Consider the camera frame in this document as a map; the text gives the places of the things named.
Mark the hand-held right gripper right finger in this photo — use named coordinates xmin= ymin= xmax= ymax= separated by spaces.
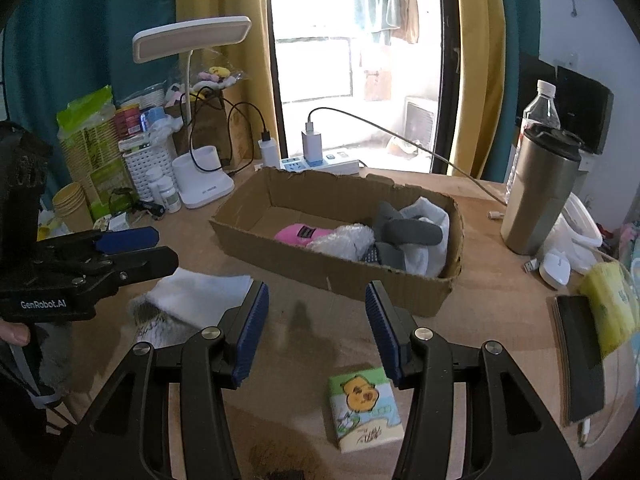
xmin=365 ymin=280 xmax=583 ymax=480

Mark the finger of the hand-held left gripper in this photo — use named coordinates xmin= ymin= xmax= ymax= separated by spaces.
xmin=37 ymin=226 xmax=160 ymax=261
xmin=72 ymin=246 xmax=179 ymax=288

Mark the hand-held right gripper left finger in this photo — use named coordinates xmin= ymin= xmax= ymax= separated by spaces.
xmin=52 ymin=280 xmax=271 ymax=480

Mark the grey furry cloth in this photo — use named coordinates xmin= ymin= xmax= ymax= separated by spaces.
xmin=127 ymin=295 xmax=201 ymax=351

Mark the cardboard box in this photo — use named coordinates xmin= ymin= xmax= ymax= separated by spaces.
xmin=209 ymin=166 xmax=465 ymax=318

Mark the bear print tissue packet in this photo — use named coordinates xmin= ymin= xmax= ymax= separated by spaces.
xmin=328 ymin=366 xmax=405 ymax=454

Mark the white fluffy cloth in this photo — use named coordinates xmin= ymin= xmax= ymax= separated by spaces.
xmin=306 ymin=224 xmax=376 ymax=263

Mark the pink plush toy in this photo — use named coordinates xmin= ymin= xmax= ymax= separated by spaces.
xmin=274 ymin=224 xmax=336 ymax=248

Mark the brown scrubber ball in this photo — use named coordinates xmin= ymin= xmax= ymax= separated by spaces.
xmin=249 ymin=440 xmax=321 ymax=480

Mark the person's left forearm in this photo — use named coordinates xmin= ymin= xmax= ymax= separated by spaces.
xmin=35 ymin=320 xmax=73 ymax=408

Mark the person's left hand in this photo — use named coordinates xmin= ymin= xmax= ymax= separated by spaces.
xmin=0 ymin=320 xmax=32 ymax=347

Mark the stack of paper cups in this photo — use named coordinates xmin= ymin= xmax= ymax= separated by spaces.
xmin=52 ymin=182 xmax=95 ymax=233

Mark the white pill bottle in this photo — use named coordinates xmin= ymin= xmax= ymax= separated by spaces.
xmin=146 ymin=167 xmax=166 ymax=203
xmin=159 ymin=177 xmax=182 ymax=214

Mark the white perforated basket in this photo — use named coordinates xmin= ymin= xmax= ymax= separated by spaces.
xmin=124 ymin=147 xmax=178 ymax=201

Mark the white desk lamp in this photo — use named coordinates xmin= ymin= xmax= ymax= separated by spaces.
xmin=132 ymin=16 xmax=252 ymax=210

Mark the green pack of paper cups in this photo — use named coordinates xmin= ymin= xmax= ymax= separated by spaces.
xmin=56 ymin=85 xmax=126 ymax=211

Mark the red can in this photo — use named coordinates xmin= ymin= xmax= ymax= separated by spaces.
xmin=115 ymin=105 xmax=143 ymax=138

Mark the brown paper bag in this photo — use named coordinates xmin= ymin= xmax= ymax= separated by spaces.
xmin=170 ymin=92 xmax=246 ymax=168

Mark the white power strip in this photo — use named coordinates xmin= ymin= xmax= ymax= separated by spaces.
xmin=279 ymin=156 xmax=361 ymax=176

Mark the white computer mouse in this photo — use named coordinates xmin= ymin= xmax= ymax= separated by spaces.
xmin=539 ymin=251 xmax=572 ymax=291

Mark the bag of plush toys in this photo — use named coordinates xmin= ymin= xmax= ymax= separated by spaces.
xmin=165 ymin=65 xmax=241 ymax=106

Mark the white and blue charger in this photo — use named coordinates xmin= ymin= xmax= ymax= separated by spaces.
xmin=301 ymin=129 xmax=326 ymax=166

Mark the black notebook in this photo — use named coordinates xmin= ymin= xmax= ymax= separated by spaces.
xmin=554 ymin=295 xmax=607 ymax=426

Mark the steel tumbler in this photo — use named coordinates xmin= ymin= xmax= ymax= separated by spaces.
xmin=501 ymin=124 xmax=583 ymax=256

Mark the teal curtain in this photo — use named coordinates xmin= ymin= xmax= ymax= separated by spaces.
xmin=0 ymin=0 xmax=181 ymax=211
xmin=487 ymin=0 xmax=541 ymax=183

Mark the white plastic container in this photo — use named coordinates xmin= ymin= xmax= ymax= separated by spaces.
xmin=550 ymin=192 xmax=603 ymax=273

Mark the outdoor air conditioner unit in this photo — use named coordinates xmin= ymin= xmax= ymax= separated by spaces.
xmin=402 ymin=95 xmax=438 ymax=148

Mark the yellow tissue pack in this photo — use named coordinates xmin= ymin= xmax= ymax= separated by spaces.
xmin=580 ymin=261 xmax=640 ymax=358

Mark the yellow curtain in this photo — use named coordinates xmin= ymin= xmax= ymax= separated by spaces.
xmin=450 ymin=0 xmax=511 ymax=181
xmin=175 ymin=0 xmax=286 ymax=166

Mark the clear water bottle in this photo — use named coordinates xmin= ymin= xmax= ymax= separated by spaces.
xmin=505 ymin=80 xmax=562 ymax=206

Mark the black monitor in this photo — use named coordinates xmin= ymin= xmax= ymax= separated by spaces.
xmin=517 ymin=50 xmax=558 ymax=116

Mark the beige hanging towel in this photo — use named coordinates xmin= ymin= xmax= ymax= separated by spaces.
xmin=397 ymin=0 xmax=421 ymax=43

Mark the black charging cable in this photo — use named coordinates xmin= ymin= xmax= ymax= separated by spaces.
xmin=306 ymin=107 xmax=508 ymax=221

